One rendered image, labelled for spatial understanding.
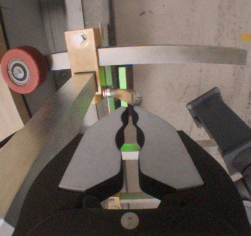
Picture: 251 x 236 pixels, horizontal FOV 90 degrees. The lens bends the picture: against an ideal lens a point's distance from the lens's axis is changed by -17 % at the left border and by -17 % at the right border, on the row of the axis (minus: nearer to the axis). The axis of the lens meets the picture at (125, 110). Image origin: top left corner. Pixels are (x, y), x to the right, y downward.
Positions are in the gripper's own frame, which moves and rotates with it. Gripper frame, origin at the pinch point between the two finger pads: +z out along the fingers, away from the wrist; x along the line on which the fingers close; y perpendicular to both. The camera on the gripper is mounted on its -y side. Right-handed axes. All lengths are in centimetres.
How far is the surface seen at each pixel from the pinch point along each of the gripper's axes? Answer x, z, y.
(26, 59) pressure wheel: -15.8, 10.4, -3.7
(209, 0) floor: 58, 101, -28
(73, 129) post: -6.0, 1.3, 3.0
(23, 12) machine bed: -27.7, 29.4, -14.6
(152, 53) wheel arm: 4.0, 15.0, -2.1
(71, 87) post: -7.8, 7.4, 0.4
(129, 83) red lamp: -0.2, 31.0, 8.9
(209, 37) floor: 60, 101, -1
